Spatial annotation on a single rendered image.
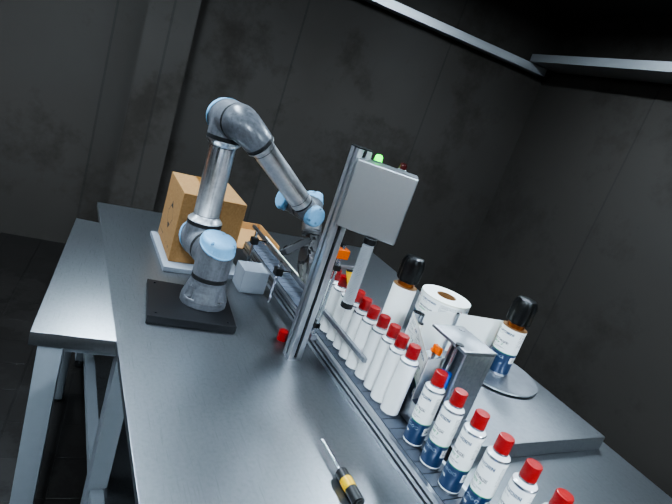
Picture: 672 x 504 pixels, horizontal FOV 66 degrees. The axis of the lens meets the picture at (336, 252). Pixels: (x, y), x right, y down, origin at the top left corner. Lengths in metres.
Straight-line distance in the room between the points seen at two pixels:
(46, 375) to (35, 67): 2.72
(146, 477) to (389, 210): 0.83
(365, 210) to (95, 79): 2.86
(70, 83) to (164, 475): 3.19
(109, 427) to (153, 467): 0.67
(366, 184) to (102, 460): 1.19
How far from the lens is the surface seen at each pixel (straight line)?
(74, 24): 3.96
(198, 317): 1.64
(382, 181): 1.37
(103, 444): 1.84
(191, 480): 1.14
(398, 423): 1.42
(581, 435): 1.87
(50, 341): 1.52
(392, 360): 1.40
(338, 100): 4.17
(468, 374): 1.35
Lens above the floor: 1.61
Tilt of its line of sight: 16 degrees down
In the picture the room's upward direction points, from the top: 19 degrees clockwise
